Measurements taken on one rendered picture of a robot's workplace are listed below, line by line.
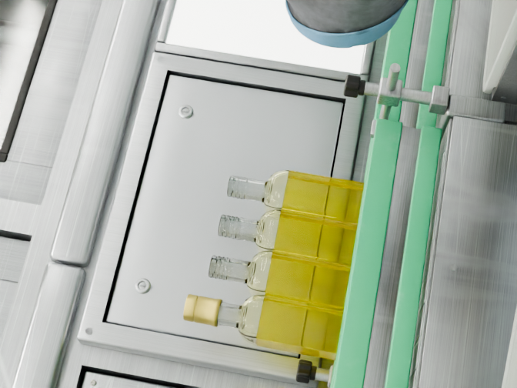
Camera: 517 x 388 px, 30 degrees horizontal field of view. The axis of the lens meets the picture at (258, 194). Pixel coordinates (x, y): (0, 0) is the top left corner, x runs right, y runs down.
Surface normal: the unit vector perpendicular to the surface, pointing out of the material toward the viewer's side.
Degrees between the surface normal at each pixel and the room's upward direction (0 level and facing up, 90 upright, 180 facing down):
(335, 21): 81
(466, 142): 90
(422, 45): 90
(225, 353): 90
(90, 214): 90
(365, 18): 111
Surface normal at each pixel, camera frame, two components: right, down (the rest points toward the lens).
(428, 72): -0.02, -0.38
